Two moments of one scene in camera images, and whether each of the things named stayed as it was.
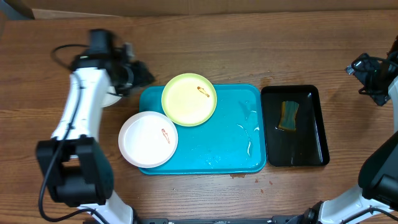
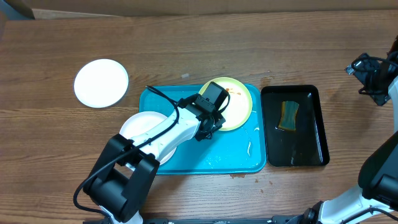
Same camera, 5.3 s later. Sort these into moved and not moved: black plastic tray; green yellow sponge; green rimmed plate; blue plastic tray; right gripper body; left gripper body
Moved: green rimmed plate; left gripper body
Not moved: black plastic tray; blue plastic tray; green yellow sponge; right gripper body
